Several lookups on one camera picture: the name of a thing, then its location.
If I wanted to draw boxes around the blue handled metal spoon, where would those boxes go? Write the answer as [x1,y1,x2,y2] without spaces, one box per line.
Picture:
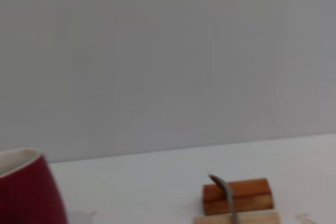
[208,173,241,224]

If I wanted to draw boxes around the red ceramic cup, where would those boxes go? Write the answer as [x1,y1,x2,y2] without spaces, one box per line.
[0,148,68,224]

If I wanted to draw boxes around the dark orange wooden block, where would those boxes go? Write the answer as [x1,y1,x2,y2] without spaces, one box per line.
[202,178,274,216]

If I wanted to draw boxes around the light wooden block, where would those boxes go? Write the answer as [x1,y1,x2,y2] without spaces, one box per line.
[194,211,281,224]

